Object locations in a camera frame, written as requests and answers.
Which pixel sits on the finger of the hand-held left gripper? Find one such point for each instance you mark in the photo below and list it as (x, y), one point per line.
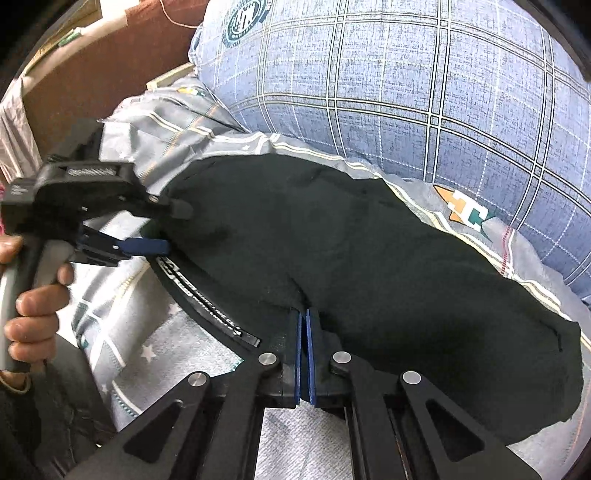
(145, 246)
(178, 210)

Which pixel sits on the brown headboard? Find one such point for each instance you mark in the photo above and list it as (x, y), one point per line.
(106, 78)

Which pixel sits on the person's left hand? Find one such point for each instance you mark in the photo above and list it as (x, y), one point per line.
(37, 304)

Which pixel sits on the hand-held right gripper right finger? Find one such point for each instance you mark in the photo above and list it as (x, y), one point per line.
(311, 364)

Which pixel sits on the dark green pants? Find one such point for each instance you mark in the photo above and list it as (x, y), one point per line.
(369, 277)

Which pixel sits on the person's left forearm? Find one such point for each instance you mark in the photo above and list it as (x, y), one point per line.
(14, 383)

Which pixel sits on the grey printed bedsheet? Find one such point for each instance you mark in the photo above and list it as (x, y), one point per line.
(138, 323)

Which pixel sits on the pink cloth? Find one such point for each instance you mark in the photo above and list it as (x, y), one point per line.
(16, 134)

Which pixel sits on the light wooden bed rail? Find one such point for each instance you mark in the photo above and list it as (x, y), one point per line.
(168, 76)

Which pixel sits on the person's dark clothing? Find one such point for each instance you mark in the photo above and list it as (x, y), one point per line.
(46, 424)

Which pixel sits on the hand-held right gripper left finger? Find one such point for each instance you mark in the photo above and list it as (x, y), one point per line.
(297, 364)

